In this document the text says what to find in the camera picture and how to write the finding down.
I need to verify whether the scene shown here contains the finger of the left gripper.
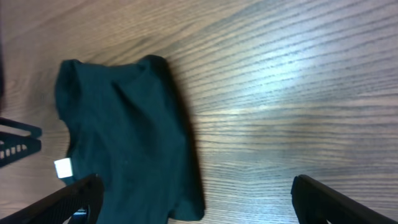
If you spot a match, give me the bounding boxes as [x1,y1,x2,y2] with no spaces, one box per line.
[1,132,42,167]
[1,118,42,138]

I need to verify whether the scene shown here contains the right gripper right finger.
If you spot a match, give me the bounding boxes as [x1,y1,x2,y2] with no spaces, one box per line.
[290,175,397,224]

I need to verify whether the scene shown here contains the black t-shirt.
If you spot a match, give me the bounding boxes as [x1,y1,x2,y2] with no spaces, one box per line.
[55,55,205,223]

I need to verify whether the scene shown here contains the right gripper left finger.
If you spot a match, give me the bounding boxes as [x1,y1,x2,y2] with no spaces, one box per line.
[1,174,104,224]

